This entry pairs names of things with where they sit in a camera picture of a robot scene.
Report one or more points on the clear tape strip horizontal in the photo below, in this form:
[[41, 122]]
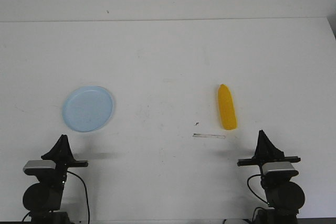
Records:
[[209, 136]]

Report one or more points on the yellow corn cob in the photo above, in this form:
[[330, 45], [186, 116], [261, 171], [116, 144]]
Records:
[[226, 108]]

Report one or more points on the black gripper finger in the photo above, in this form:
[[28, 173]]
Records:
[[67, 150], [259, 148], [55, 150], [269, 149]]

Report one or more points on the light blue round plate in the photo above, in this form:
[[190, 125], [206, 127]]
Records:
[[88, 109]]

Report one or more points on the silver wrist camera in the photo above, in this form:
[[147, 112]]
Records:
[[35, 167], [279, 169]]

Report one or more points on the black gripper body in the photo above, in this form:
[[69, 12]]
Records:
[[63, 166], [260, 162]]

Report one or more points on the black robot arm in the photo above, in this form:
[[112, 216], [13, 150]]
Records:
[[284, 198], [43, 199]]

